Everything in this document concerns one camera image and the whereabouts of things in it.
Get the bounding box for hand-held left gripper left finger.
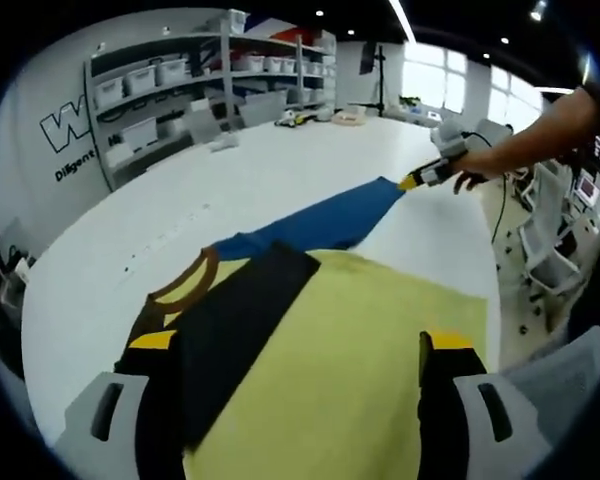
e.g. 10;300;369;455
53;329;187;480

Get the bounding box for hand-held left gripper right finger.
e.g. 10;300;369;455
417;329;552;480

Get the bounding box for yellow long-sleeved garment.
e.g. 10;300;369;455
127;175;491;480

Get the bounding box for person's right hand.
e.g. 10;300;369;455
449;152;502;196

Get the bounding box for black stand with screen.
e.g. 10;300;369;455
358;39;390;120

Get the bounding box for ceiling strip light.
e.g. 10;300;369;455
387;0;416;44

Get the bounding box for grey metal shelving rack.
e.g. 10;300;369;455
219;14;339;126
83;32;244;194

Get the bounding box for round ceiling downlights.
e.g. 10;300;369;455
314;8;511;61

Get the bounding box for red blue flag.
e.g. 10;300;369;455
244;19;326;47

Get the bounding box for white lumpy object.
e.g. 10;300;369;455
208;133;242;154

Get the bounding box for rows of white storage bins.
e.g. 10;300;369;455
93;12;337;166

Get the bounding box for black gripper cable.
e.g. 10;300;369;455
458;129;512;246

